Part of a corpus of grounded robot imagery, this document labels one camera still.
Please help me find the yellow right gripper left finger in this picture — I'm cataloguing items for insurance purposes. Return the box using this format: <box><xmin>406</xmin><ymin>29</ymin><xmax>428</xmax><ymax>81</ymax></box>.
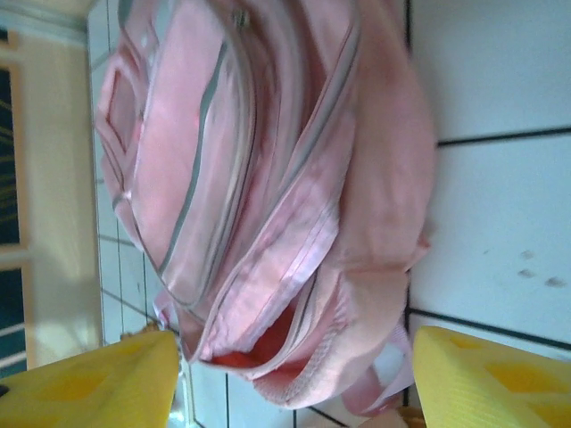
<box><xmin>0</xmin><ymin>329</ymin><xmax>182</xmax><ymax>428</ymax></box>

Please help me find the pink school backpack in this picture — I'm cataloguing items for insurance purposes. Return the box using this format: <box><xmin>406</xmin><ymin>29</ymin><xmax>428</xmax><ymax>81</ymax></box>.
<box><xmin>91</xmin><ymin>0</ymin><xmax>441</xmax><ymax>420</ymax></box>

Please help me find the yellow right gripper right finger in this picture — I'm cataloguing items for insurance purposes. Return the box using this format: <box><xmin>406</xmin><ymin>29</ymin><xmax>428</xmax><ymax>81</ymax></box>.
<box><xmin>412</xmin><ymin>324</ymin><xmax>571</xmax><ymax>428</ymax></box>

